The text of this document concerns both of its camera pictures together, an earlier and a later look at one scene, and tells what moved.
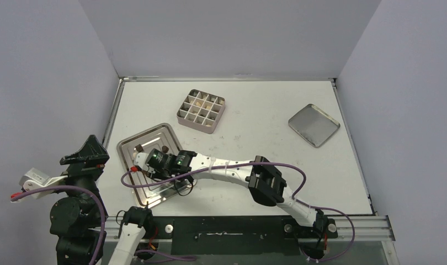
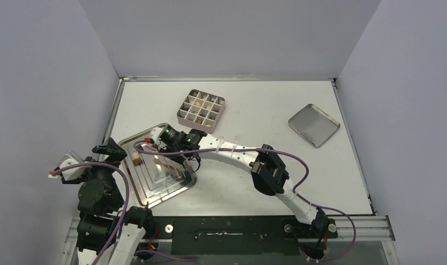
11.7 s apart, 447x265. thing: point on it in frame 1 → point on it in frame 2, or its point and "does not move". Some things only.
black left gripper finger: x=92 y=152 → x=112 y=149
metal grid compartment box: x=201 y=111 does not move
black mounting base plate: x=237 y=235 does not move
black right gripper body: x=149 y=166 → x=161 y=141
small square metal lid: x=314 y=125 does not move
